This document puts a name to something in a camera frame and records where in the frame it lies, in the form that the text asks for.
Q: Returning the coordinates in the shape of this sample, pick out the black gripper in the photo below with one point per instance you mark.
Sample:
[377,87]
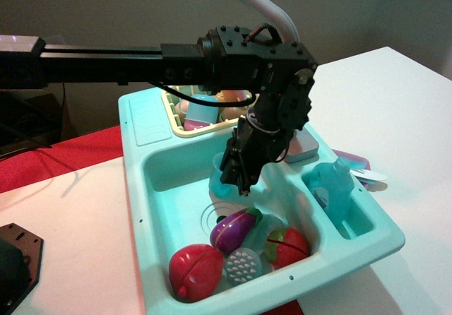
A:
[248,151]

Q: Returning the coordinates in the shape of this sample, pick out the translucent blue toy cup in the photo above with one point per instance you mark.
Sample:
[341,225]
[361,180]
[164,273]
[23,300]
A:
[215,185]

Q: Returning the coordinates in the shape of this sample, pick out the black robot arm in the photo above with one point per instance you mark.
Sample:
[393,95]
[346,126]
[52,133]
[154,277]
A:
[278,74]

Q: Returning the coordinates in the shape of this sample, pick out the pink toy cup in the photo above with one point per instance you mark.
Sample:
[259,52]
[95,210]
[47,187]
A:
[191,125]

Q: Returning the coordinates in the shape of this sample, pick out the teal toy sink unit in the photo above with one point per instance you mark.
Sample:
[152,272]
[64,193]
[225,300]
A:
[167,175]

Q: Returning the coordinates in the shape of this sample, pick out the tan toy food piece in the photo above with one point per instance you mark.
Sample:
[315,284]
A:
[230,113]

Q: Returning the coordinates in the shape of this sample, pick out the purple toy eggplant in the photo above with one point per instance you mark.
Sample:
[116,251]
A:
[232,230]

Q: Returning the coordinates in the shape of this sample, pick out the grey toy faucet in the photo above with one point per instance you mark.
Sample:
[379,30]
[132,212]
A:
[303,145]

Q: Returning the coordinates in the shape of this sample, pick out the blue toy mug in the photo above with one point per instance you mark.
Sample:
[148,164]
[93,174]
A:
[202,112]

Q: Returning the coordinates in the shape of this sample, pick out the orange toy food piece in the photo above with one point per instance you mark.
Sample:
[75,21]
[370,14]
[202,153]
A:
[231,96]

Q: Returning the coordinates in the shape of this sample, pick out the red toy strawberry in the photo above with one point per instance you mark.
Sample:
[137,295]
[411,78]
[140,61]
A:
[285,246]

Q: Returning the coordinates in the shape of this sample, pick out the blue toy soap bottle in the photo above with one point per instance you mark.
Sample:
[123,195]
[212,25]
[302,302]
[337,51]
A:
[331,185]

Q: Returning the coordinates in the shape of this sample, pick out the yellow dish rack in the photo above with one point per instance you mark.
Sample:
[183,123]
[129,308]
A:
[176,105]

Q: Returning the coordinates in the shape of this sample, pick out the blue toy scrub brush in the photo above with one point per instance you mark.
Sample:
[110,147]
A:
[242,265]

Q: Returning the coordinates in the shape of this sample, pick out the red toy apple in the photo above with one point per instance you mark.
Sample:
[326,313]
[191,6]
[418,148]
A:
[195,271]

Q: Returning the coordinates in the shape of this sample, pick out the purple toy plate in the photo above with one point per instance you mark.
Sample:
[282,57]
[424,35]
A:
[355,162]

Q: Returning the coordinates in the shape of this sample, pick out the white toy spoon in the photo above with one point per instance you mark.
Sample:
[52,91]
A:
[368,176]

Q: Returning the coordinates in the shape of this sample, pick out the red cloth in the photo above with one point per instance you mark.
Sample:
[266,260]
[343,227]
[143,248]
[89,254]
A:
[64,157]

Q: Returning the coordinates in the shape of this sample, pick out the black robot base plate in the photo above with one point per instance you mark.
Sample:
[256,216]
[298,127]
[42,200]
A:
[21,257]

